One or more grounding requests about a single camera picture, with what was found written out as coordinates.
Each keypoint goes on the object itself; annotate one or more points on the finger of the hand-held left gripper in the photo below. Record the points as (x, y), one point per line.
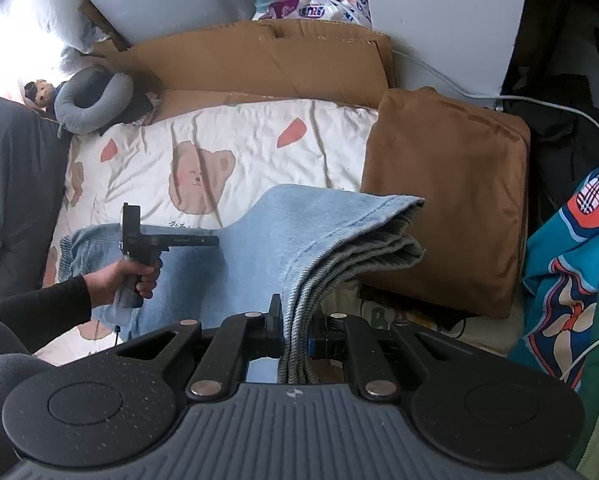
(210, 242)

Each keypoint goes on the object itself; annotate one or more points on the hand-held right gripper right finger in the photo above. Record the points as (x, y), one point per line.
(324, 347)

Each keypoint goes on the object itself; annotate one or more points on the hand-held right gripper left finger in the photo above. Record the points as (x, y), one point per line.
(278, 330)

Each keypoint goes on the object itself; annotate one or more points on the blue denim jeans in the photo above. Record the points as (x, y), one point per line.
(289, 230)

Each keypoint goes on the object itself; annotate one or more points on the person's left forearm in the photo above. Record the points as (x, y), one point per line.
(34, 305)

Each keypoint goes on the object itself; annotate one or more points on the person's left hand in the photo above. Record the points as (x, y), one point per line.
(109, 282)

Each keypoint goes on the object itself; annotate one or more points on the bear print blanket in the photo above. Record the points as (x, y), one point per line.
(259, 135)

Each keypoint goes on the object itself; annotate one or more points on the grey plush elephant toy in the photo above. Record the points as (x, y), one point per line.
(86, 120)

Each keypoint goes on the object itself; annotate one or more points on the dark grey pillow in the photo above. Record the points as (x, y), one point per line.
(14, 185)

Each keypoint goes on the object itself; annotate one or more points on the black cloth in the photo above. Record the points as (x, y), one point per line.
(137, 110)

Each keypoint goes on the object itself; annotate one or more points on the brown teddy bear toy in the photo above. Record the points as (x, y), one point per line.
(41, 94)

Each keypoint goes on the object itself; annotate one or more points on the flat brown cardboard sheet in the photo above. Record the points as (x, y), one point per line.
(259, 60)

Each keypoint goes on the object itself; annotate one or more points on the brown folded garment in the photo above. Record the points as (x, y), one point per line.
(449, 185)

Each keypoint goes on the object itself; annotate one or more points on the white detergent bottle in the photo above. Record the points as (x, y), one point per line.
(263, 5)

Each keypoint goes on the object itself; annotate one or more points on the white pillow in plastic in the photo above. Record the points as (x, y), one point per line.
(54, 5)

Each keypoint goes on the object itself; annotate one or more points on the teal patterned cloth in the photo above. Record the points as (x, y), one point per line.
(569, 270)

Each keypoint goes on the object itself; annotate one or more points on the black clothing pile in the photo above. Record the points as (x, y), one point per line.
(569, 60)

